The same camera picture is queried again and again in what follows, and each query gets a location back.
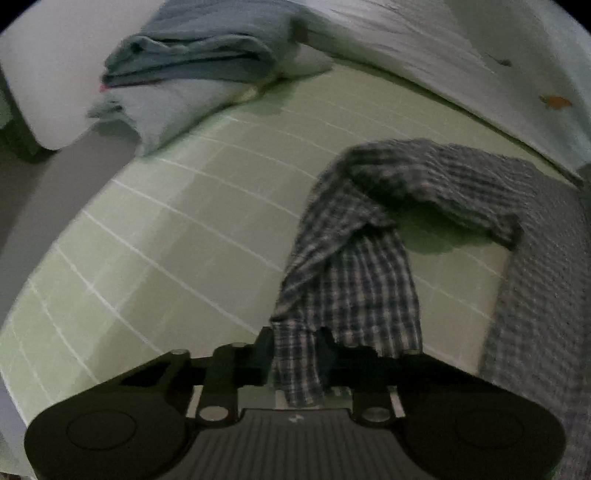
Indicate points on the pale blue crumpled cloth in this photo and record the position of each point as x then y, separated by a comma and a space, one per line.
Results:
161, 110

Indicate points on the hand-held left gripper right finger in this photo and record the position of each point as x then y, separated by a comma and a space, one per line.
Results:
332, 362

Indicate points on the white board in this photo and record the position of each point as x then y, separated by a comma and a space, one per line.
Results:
41, 83

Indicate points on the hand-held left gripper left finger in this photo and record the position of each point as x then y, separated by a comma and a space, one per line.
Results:
258, 357

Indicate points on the blue plaid shirt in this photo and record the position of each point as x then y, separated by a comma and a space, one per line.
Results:
351, 277

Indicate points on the pale blue carrot-print sheet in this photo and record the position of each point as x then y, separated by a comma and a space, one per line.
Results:
461, 55

